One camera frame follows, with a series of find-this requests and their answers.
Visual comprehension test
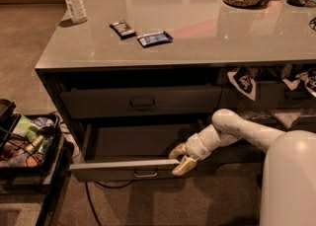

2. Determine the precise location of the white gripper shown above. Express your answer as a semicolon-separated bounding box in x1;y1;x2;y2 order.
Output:
169;133;211;177

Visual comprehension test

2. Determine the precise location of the grey drawer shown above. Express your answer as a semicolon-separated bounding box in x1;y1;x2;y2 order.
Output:
70;123;198;182
197;142;265;172
238;109;316;132
218;81;316;110
60;85;222;118

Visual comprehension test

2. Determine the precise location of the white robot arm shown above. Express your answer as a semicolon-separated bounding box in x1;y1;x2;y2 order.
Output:
169;109;283;177

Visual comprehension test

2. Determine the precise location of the grey drawer cabinet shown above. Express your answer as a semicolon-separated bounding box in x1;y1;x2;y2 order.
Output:
34;0;316;172

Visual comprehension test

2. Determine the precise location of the blue snack packet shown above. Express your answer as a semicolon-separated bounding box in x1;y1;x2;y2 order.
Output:
137;32;173;47

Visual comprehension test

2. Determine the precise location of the black snack packet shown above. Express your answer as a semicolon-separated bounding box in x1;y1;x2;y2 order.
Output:
110;20;136;39

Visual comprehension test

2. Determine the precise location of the green snack bag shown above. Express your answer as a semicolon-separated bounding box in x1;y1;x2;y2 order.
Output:
13;115;54;142

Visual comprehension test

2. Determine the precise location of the black floor cable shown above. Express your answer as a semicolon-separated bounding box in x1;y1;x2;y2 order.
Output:
84;180;136;226

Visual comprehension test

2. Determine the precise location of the black wire basket cart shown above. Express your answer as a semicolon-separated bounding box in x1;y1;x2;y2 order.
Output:
0;99;74;226

